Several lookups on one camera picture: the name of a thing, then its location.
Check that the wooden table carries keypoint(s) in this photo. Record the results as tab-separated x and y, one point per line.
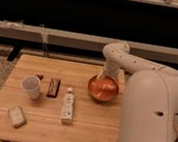
92	122

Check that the white paper cup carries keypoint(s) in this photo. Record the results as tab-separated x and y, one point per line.
30	85

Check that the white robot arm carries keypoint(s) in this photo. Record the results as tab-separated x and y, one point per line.
150	98

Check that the orange ceramic bowl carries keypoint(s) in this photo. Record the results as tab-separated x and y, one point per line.
103	90

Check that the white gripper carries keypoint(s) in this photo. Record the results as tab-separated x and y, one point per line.
110	69

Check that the brown chocolate bar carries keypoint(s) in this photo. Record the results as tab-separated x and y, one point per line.
53	88

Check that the white plastic bottle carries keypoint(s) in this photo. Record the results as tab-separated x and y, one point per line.
68	105

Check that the crumpled clear plastic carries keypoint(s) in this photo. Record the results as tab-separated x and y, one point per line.
13	24

